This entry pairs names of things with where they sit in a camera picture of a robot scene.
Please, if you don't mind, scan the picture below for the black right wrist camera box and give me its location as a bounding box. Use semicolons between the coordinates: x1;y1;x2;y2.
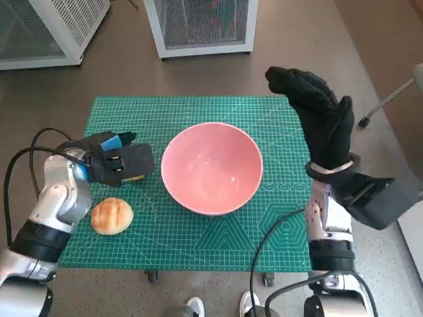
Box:
336;171;419;231

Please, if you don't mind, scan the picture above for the white mesh cabinet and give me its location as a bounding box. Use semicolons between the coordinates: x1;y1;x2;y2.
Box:
143;0;258;59
0;0;112;71

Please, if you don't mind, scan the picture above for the grey chair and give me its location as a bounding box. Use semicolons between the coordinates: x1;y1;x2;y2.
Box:
358;63;423;129

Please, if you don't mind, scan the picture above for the pink bowl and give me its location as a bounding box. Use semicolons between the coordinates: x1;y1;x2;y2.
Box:
161;122;264;217

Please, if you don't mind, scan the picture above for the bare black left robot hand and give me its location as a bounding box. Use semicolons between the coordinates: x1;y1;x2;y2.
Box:
82;131;137;156

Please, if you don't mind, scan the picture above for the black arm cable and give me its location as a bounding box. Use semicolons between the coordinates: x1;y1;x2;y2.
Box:
265;270;379;317
5;147;87;247
30;127;77;148
249;207;307;317

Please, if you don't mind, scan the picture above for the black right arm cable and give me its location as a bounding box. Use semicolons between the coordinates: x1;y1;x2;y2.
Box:
249;207;307;317
265;270;379;317

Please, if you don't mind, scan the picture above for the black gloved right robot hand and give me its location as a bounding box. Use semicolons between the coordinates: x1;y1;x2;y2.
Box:
265;65;355;171

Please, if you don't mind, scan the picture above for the white foot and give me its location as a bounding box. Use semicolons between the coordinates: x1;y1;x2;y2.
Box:
186;296;206;317
239;291;260;317

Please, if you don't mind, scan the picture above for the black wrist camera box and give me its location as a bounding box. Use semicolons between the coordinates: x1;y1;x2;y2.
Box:
336;171;419;231
88;143;155;188

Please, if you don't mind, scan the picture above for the green cutting mat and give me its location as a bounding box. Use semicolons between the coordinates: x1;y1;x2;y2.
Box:
58;95;313;273

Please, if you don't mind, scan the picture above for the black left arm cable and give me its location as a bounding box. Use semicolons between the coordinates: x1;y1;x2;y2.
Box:
30;127;77;148
5;147;87;247

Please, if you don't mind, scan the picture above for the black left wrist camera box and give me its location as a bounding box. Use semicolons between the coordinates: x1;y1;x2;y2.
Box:
88;143;155;188

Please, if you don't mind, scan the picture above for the round toy bread bun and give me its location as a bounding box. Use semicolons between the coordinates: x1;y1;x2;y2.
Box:
91;197;135;236

